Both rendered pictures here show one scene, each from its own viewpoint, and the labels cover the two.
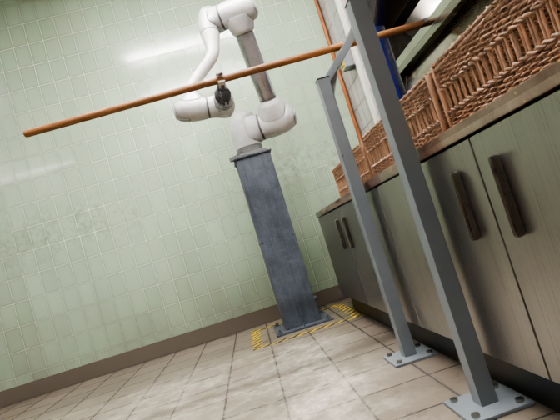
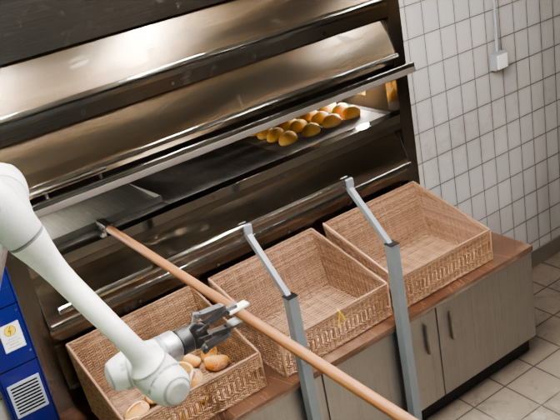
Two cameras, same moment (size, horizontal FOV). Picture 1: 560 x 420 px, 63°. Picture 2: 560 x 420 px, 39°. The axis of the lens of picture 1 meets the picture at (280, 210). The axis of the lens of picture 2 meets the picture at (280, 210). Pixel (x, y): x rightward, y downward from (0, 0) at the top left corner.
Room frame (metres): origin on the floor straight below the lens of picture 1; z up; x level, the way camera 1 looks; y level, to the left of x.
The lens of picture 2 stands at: (2.54, 1.97, 2.34)
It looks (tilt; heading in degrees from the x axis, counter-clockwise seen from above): 23 degrees down; 245
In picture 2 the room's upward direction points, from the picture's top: 11 degrees counter-clockwise
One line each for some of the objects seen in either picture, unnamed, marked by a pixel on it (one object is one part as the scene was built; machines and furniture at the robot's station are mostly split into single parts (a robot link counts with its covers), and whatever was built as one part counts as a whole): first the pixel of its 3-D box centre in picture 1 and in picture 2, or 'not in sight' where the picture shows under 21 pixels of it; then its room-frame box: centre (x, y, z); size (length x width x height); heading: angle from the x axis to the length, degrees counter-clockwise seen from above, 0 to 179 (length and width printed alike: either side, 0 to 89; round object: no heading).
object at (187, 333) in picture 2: (222, 92); (192, 337); (1.99, 0.09, 1.18); 0.09 x 0.07 x 0.08; 6
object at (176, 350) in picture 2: (223, 98); (168, 348); (2.07, 0.10, 1.18); 0.09 x 0.06 x 0.09; 96
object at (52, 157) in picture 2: not in sight; (218, 97); (1.37, -0.87, 1.54); 1.79 x 0.11 x 0.19; 5
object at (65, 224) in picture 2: not in sight; (82, 212); (1.96, -1.09, 1.20); 0.55 x 0.36 x 0.03; 6
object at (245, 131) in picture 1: (245, 130); not in sight; (2.64, 0.06, 1.17); 0.18 x 0.16 x 0.22; 81
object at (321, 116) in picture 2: not in sight; (287, 116); (0.83, -1.36, 1.21); 0.61 x 0.48 x 0.06; 95
